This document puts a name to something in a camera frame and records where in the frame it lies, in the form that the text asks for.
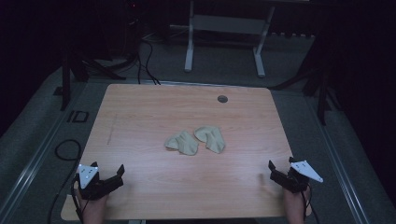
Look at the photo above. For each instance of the person's right hand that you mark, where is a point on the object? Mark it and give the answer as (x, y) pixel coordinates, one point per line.
(294, 200)

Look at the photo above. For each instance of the white desk frame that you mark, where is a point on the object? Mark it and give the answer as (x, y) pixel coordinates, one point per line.
(229, 24)

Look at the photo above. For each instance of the person's left hand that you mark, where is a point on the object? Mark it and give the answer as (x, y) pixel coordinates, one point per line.
(93, 205)

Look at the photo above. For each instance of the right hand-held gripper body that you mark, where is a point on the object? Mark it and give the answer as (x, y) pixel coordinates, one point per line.
(300, 177)

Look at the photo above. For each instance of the black metal stand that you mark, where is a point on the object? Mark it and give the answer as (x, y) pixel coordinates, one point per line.
(66, 84)
(322, 99)

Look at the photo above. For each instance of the metal floor rail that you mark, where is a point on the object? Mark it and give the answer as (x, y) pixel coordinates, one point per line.
(37, 158)
(339, 161)

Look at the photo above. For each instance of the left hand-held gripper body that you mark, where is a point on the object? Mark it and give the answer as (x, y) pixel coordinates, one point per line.
(87, 178)

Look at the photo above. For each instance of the beige ankle sock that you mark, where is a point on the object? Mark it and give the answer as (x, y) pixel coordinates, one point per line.
(211, 139)
(183, 143)

